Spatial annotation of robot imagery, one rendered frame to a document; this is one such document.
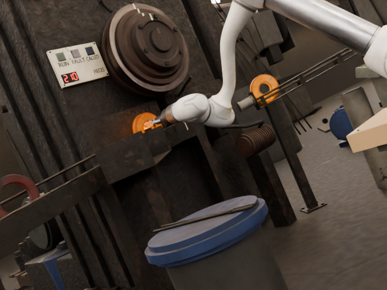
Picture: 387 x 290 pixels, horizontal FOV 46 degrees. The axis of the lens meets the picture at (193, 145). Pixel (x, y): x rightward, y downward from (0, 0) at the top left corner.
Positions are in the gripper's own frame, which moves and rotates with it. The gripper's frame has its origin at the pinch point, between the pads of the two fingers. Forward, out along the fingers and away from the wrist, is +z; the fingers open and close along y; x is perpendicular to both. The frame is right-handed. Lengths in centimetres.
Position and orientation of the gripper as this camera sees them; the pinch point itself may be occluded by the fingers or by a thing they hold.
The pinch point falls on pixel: (146, 125)
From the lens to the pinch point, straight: 218.5
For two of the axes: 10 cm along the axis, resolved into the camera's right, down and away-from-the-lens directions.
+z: -6.3, 2.0, 7.5
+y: 6.8, -3.1, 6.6
